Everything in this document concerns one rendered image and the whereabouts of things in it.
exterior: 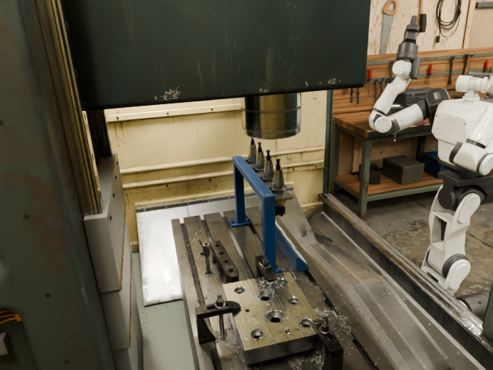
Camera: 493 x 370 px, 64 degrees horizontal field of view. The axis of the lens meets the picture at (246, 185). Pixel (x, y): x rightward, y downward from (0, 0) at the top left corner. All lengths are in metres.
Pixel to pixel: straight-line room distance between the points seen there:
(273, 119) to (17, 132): 0.57
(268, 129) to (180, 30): 0.31
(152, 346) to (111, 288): 0.79
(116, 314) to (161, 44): 0.59
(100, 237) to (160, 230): 1.26
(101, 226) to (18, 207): 0.18
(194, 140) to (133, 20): 1.28
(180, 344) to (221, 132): 1.06
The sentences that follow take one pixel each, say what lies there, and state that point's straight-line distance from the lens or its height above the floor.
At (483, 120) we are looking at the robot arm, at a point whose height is 1.43.
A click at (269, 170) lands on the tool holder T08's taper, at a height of 1.26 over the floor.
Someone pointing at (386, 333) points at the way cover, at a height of 0.73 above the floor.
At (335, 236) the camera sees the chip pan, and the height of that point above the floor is 0.66.
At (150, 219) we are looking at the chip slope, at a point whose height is 0.83.
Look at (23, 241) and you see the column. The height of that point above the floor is 1.44.
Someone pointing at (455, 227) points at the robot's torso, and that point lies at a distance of 2.04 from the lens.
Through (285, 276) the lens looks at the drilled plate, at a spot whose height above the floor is 0.99.
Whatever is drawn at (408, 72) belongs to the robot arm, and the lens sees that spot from 2.05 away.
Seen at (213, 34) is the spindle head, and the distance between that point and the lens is 0.89.
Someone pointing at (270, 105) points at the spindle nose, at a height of 1.57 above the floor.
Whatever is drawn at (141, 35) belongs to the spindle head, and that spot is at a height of 1.75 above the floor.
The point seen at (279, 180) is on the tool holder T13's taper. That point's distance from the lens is 1.37.
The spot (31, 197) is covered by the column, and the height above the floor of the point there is 1.52.
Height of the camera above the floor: 1.76
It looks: 22 degrees down
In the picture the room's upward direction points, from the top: 3 degrees counter-clockwise
